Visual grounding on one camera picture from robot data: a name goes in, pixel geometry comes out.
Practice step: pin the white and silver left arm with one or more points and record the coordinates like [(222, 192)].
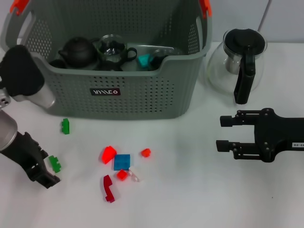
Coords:
[(21, 71)]

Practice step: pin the small dark clay cup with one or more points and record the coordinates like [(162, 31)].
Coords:
[(58, 64)]

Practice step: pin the grey-green perforated storage bin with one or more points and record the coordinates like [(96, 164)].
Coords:
[(142, 95)]

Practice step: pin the large red sloped brick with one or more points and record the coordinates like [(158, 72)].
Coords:
[(108, 154)]

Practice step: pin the glass teacup with black base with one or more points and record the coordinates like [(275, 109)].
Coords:
[(159, 62), (164, 52), (109, 67), (109, 51)]

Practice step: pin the white toy brick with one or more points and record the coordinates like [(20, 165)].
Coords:
[(135, 174)]

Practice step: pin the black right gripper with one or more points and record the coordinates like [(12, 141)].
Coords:
[(268, 135)]

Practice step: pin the small green toy brick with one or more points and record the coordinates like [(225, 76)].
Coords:
[(65, 126)]

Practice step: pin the blue square toy brick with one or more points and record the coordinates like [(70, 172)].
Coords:
[(122, 162)]

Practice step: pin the teal square toy brick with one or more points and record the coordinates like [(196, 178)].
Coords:
[(143, 60)]

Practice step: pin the small red toy brick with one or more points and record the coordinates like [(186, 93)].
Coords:
[(121, 175), (146, 152)]

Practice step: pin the green notched toy brick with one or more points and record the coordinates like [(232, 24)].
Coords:
[(55, 164)]

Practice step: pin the dark clay teapot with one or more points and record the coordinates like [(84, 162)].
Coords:
[(78, 52)]

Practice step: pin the dark red toy brick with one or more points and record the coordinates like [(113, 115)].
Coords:
[(108, 187)]

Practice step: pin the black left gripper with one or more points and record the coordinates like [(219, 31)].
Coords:
[(23, 154)]

